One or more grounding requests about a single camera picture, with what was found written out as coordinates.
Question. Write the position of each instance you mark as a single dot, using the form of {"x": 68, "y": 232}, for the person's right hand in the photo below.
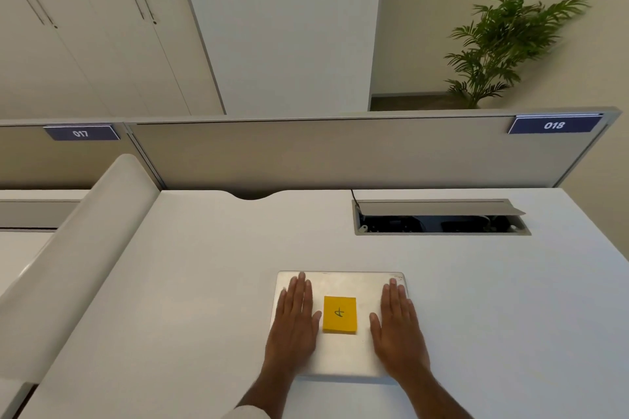
{"x": 399, "y": 342}

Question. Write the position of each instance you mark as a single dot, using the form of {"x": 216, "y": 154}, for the person's left forearm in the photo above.
{"x": 268, "y": 391}

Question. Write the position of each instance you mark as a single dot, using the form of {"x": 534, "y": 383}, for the narrow grey desk partition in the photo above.
{"x": 49, "y": 163}

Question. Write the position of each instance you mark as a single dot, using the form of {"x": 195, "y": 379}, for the person's right middle finger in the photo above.
{"x": 394, "y": 298}

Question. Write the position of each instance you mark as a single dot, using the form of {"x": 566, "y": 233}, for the beige wall cabinet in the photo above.
{"x": 98, "y": 40}

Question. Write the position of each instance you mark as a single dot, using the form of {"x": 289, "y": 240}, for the person's right little finger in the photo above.
{"x": 410, "y": 315}

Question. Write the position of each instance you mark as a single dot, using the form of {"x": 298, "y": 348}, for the person's right thumb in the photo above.
{"x": 375, "y": 328}

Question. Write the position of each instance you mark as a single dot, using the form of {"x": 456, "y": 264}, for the wide grey desk partition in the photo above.
{"x": 344, "y": 153}

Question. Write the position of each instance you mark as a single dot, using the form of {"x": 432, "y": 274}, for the white curved side divider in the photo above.
{"x": 73, "y": 261}

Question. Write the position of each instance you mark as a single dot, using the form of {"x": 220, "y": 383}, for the person's left thumb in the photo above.
{"x": 317, "y": 325}

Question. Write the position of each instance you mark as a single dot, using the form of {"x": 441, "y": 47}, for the person's left little finger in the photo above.
{"x": 283, "y": 305}

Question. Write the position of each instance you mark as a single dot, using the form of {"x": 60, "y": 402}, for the person's right forearm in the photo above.
{"x": 432, "y": 396}

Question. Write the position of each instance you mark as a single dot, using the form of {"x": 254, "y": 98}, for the person's left hand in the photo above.
{"x": 292, "y": 335}

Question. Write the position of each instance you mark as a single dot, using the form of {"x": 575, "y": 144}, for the blue desk number sign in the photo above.
{"x": 554, "y": 125}
{"x": 81, "y": 133}

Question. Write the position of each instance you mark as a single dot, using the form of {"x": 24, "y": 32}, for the green potted plant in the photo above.
{"x": 501, "y": 40}

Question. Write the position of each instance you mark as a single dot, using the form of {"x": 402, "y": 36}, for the silver closed laptop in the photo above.
{"x": 344, "y": 355}

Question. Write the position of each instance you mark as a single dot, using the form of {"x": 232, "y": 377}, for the person's left middle finger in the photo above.
{"x": 301, "y": 296}

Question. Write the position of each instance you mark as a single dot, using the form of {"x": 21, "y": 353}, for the yellow sticky note pad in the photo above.
{"x": 339, "y": 314}

